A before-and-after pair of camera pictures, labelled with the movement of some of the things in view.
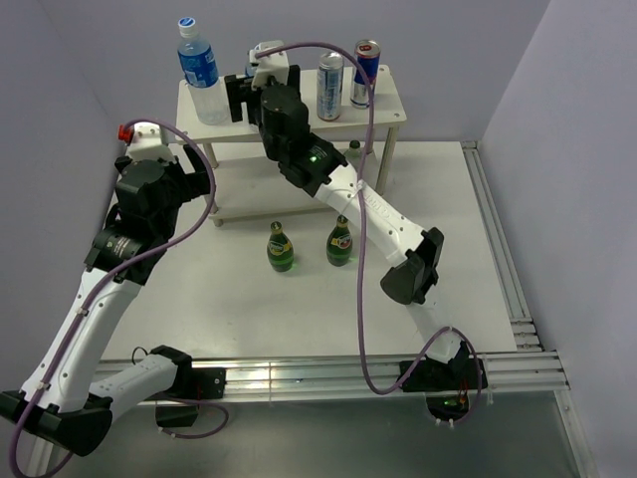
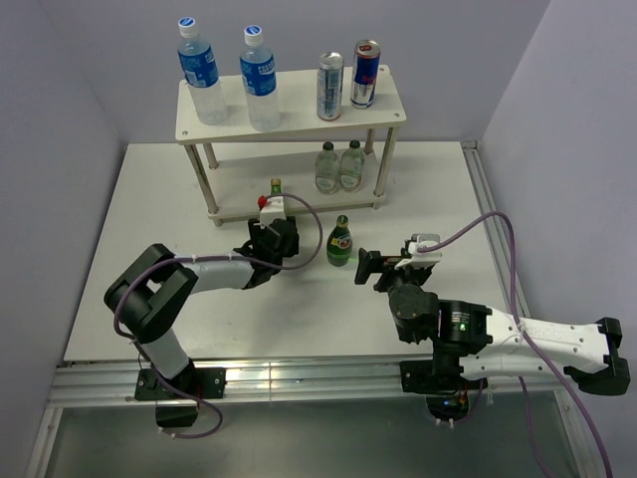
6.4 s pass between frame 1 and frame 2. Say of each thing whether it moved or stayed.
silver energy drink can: stayed
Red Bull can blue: stayed
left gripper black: moved
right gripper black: moved
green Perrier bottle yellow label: moved
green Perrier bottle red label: stayed
